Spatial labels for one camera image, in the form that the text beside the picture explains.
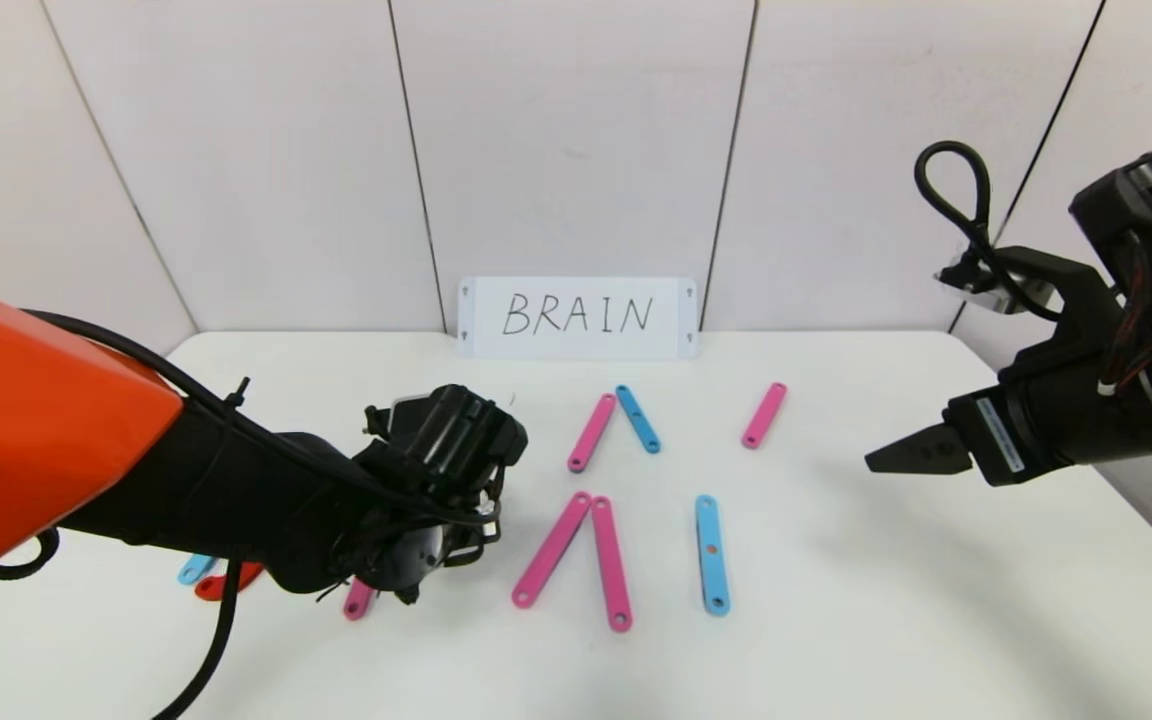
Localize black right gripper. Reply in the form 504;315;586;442
864;353;1152;488

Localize white BRAIN word card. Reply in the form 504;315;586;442
456;277;699;362

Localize short pink plastic bar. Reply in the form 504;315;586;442
740;382;788;451

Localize long blue bar orange dot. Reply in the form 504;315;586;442
694;495;732;616

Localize short blue plastic bar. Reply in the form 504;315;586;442
614;385;662;456

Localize large red curved piece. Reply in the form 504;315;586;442
195;562;266;602

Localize looped black camera cable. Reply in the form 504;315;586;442
914;140;1065;323

